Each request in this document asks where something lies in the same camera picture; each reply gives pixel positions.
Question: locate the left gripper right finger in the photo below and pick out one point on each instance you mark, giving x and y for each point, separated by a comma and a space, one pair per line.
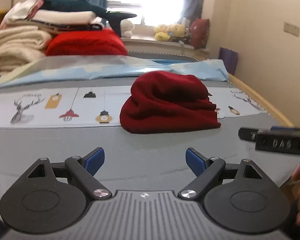
238, 197

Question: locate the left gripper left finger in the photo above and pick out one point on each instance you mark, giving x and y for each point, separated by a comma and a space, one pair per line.
49, 197

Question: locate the dark red knit sweater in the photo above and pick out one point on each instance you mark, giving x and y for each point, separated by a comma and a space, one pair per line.
164, 102

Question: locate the grey printed bed sheet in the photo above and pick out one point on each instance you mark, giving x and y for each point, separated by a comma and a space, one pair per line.
139, 162

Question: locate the purple paper bag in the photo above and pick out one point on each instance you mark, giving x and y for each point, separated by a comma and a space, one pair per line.
229, 58

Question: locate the dark red cushion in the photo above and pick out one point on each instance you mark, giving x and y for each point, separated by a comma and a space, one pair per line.
199, 32

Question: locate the light blue patterned quilt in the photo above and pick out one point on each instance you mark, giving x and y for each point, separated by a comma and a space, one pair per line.
67, 68

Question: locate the beige folded blanket stack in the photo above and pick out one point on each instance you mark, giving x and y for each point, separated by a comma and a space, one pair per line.
22, 45

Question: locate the bright red folded blanket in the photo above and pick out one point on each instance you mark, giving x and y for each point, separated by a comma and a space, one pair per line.
100, 42

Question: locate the yellow plush toy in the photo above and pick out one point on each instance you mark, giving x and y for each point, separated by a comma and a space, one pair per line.
171, 33

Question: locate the white plush toy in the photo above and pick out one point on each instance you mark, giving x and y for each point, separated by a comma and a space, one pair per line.
126, 28

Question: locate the teal shark plush toy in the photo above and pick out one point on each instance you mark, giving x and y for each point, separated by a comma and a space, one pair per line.
113, 18

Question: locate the wooden bed frame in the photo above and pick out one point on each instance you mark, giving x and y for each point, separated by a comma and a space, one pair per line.
265, 104

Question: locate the wall socket plate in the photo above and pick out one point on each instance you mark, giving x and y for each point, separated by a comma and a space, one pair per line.
291, 29

